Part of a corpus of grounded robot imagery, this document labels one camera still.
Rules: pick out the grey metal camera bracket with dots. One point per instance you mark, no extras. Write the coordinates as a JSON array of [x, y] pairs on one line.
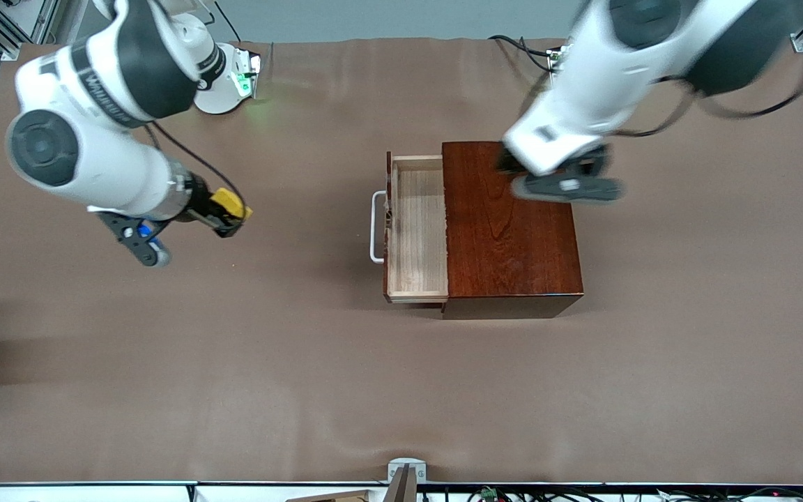
[[406, 474]]

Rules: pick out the dark brown wooden cabinet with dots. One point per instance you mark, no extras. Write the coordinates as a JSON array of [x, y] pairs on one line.
[[513, 251]]

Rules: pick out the brown table cloth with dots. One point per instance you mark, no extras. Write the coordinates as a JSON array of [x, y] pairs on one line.
[[234, 348]]

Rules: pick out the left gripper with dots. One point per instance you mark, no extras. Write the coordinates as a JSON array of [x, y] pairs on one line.
[[588, 166]]

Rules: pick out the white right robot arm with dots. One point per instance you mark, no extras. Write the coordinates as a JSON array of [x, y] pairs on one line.
[[109, 160]]

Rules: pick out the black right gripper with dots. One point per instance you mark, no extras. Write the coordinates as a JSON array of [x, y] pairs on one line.
[[199, 203]]

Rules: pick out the yellow block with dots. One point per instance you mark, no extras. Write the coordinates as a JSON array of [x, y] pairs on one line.
[[231, 202]]

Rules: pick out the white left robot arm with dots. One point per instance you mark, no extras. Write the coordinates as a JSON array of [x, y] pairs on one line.
[[617, 63]]

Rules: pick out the white table edge rail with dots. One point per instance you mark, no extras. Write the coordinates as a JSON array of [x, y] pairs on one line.
[[95, 493]]

